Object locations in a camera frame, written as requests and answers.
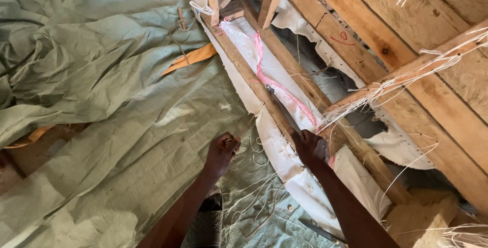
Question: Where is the grey lining fabric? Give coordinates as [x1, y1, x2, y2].
[270, 24, 390, 140]

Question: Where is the orange webbing strap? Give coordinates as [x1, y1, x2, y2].
[160, 42, 218, 76]
[3, 124, 57, 150]

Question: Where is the small wooden stick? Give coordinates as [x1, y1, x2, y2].
[177, 6, 188, 32]

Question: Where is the bundle of white threads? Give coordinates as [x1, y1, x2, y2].
[319, 26, 488, 132]

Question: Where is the white upholstery fabric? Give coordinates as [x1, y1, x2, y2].
[194, 10, 392, 241]

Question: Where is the pink mesh strip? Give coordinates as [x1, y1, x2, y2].
[218, 19, 337, 170]

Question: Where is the wooden furniture frame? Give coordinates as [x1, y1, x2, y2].
[198, 0, 488, 218]

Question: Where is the person's right hand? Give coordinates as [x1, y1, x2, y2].
[291, 129, 330, 169]

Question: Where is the green woven tarp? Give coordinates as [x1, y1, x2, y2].
[0, 0, 336, 248]

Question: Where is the black patterned sandal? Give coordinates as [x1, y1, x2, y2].
[182, 192, 225, 248]

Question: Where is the dark metal knife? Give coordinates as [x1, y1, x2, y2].
[297, 218, 348, 246]

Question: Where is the person's left hand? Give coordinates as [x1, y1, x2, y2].
[205, 132, 242, 173]

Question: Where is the torn white lining cloth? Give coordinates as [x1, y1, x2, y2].
[222, 0, 436, 171]

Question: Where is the long metal hand tool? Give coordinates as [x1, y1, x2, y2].
[265, 84, 306, 141]

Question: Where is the light wooden block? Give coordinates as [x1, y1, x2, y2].
[384, 188, 461, 248]

